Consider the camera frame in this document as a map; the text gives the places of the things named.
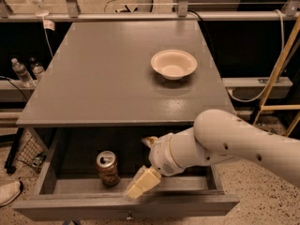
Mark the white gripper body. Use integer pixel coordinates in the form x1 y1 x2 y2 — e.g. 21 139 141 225
148 133 184 176

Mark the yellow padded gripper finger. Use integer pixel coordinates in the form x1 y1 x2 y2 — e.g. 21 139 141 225
125 166 162 200
142 136 158 148

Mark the orange soda can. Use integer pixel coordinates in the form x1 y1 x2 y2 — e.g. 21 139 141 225
96 151 121 188

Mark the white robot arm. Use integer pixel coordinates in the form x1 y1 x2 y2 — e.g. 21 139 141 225
125 109 300 200

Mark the metal drawer knob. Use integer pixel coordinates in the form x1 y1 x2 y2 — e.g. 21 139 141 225
126 212 135 220

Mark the grey cabinet counter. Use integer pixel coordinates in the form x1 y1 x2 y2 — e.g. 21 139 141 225
17 21 234 128

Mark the open grey top drawer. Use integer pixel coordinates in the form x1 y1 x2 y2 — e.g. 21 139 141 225
13 127 239 221

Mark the white paper bowl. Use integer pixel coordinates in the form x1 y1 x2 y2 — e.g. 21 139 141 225
151 50 198 81

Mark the clear water bottle right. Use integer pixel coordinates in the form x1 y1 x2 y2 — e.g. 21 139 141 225
29 57 45 81

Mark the clear water bottle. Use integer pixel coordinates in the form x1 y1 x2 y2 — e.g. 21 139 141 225
11 58 34 88
29 57 45 81

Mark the clear water bottle left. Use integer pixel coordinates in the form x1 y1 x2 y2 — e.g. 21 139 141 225
11 58 34 88

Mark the white shoe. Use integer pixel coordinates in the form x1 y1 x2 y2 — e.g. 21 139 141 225
0 181 23 206

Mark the white cable right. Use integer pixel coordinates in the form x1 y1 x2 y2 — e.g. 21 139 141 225
227 8 287 104

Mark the can in wire basket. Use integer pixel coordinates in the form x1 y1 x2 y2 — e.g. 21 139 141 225
31 152 47 169

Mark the yellow wheeled cart frame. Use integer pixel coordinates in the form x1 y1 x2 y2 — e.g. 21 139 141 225
251 16 300 138

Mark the black wire basket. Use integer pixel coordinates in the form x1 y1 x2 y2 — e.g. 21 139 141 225
17 137 46 173

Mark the black cable left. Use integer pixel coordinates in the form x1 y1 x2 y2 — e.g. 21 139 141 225
0 75 30 103

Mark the white cable with tag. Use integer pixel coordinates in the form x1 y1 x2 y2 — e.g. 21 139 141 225
18 0 56 58

